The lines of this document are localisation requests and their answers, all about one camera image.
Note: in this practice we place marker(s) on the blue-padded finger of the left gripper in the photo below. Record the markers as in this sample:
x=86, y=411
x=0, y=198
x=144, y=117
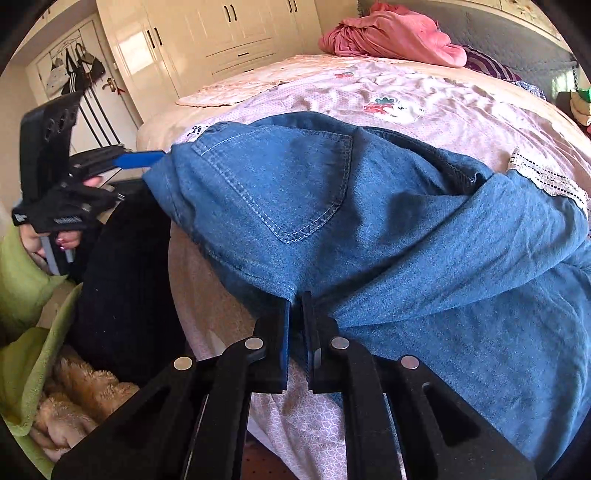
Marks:
x=134, y=160

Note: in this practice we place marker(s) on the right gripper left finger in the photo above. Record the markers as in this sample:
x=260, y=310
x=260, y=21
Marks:
x=188, y=422

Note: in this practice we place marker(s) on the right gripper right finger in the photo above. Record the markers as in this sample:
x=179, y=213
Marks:
x=402, y=421

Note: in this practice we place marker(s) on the blue denim pants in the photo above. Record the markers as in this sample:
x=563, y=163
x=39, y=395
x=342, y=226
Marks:
x=412, y=249

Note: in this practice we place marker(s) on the left hand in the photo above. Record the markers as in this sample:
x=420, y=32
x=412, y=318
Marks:
x=32, y=242

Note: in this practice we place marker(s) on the cream wardrobe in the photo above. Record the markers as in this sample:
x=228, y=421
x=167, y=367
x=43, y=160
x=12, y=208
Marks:
x=165, y=50

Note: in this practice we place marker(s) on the bags hanging on door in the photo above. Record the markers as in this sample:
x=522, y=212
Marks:
x=73, y=69

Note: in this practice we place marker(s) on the green sleeve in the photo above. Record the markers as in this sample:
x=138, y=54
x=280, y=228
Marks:
x=28, y=351

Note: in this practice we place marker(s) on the pink crumpled blanket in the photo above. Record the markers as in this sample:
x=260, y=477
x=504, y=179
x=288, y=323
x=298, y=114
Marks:
x=395, y=32

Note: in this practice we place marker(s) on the pink patterned bed quilt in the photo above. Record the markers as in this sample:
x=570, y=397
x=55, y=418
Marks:
x=498, y=124

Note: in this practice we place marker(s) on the purple striped pillow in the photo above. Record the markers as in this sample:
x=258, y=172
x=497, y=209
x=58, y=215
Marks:
x=483, y=63

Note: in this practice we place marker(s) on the grey quilted headboard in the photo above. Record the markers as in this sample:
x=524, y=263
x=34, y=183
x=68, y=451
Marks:
x=533, y=54

